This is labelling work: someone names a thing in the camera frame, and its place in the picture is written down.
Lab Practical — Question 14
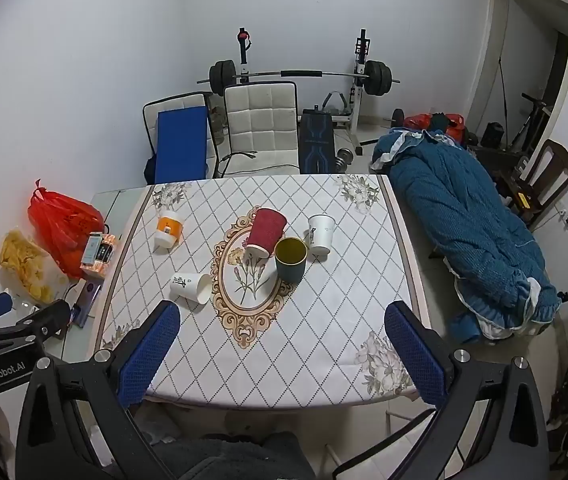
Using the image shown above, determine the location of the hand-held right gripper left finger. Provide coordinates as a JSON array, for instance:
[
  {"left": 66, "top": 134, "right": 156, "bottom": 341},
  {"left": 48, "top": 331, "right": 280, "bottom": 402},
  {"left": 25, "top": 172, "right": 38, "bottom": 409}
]
[{"left": 15, "top": 300, "right": 182, "bottom": 480}]

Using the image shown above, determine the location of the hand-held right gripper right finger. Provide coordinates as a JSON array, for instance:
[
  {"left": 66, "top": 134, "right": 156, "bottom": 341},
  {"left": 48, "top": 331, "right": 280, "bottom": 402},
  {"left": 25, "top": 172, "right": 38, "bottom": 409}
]
[{"left": 333, "top": 301, "right": 550, "bottom": 480}]

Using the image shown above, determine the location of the dark green cup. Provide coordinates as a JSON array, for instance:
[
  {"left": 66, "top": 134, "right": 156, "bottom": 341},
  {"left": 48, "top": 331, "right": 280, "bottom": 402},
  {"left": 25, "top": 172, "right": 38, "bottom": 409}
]
[{"left": 274, "top": 236, "right": 309, "bottom": 282}]

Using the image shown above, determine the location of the small white paper cup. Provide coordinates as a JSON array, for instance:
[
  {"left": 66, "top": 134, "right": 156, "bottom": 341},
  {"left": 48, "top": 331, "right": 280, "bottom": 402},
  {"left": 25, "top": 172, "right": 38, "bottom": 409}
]
[{"left": 170, "top": 272, "right": 212, "bottom": 305}]

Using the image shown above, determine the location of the orange and white cup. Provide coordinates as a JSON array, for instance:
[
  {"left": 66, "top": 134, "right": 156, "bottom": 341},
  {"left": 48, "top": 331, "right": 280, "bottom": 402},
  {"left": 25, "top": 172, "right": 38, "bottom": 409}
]
[{"left": 154, "top": 211, "right": 185, "bottom": 249}]

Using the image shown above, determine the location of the tall white paper cup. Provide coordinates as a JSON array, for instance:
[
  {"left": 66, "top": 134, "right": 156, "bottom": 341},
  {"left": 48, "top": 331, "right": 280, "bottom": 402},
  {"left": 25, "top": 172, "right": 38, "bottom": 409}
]
[{"left": 308, "top": 214, "right": 337, "bottom": 256}]

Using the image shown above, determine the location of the red paper cup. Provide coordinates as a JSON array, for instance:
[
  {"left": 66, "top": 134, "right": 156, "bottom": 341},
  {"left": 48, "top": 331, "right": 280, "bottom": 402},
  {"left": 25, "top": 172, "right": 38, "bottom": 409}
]
[{"left": 245, "top": 207, "right": 288, "bottom": 257}]

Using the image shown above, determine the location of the purple smartphone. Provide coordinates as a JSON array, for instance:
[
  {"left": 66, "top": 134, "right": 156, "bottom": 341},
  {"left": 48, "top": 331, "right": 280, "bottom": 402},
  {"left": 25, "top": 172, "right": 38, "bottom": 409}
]
[{"left": 71, "top": 280, "right": 103, "bottom": 329}]

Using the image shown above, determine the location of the yellow snack bag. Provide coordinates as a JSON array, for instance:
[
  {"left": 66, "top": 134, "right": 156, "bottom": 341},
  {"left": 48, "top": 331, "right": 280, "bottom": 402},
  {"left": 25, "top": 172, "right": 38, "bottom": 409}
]
[{"left": 0, "top": 230, "right": 65, "bottom": 306}]

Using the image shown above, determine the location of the orange box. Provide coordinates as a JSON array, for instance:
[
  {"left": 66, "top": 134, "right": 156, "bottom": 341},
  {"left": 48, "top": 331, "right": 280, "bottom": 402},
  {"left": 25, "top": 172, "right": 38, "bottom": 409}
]
[{"left": 80, "top": 234, "right": 117, "bottom": 279}]

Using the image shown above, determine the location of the red plastic bag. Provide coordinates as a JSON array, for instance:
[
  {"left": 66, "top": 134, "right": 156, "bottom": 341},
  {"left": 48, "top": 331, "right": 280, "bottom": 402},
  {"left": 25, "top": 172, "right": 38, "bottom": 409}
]
[{"left": 27, "top": 178, "right": 106, "bottom": 280}]

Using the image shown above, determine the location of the patterned tablecloth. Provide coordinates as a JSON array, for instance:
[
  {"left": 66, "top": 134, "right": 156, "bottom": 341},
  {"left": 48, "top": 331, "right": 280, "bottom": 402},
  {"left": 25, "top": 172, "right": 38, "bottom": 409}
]
[{"left": 95, "top": 174, "right": 432, "bottom": 411}]

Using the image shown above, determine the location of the blue quilt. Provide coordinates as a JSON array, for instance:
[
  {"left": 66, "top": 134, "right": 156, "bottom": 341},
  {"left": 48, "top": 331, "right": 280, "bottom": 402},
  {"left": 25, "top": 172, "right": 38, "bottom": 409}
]
[{"left": 370, "top": 127, "right": 562, "bottom": 344}]

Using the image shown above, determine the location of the grey dumbbell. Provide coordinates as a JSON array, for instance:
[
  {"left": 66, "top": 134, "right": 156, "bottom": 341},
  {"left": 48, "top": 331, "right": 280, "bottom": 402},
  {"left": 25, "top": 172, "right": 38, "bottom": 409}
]
[{"left": 334, "top": 147, "right": 357, "bottom": 174}]

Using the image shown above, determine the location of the blue mat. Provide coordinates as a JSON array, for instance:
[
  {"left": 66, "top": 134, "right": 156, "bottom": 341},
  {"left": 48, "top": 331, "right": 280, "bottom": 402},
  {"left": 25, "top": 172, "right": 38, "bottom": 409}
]
[{"left": 154, "top": 109, "right": 210, "bottom": 185}]

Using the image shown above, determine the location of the brown wooden chair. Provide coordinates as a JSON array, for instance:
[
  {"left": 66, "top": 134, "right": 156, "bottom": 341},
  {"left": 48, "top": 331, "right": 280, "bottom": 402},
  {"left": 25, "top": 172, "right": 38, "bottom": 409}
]
[{"left": 500, "top": 139, "right": 568, "bottom": 227}]

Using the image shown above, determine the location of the white padded chair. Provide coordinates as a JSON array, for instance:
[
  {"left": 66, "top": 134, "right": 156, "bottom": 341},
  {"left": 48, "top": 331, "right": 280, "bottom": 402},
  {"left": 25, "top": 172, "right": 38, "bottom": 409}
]
[
  {"left": 222, "top": 81, "right": 301, "bottom": 177},
  {"left": 142, "top": 91, "right": 213, "bottom": 184}
]

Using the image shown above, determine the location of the black scooter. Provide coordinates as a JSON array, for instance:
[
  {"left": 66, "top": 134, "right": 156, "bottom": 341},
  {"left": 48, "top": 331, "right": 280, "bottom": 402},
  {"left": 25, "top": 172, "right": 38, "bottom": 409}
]
[{"left": 508, "top": 92, "right": 550, "bottom": 152}]

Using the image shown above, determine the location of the white barbell rack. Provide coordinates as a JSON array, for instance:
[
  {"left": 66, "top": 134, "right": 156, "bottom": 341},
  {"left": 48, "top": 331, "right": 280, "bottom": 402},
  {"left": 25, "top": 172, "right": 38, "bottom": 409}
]
[{"left": 236, "top": 27, "right": 371, "bottom": 157}]

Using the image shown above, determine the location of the barbell with black plates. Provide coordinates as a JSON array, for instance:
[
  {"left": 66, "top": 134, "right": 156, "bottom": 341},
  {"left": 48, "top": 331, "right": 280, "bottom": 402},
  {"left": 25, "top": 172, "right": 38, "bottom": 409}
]
[{"left": 197, "top": 60, "right": 401, "bottom": 97}]

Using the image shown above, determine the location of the white door frame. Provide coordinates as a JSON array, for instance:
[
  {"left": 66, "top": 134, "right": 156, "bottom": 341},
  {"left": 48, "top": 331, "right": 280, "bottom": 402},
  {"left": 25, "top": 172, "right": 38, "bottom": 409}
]
[{"left": 464, "top": 0, "right": 568, "bottom": 161}]

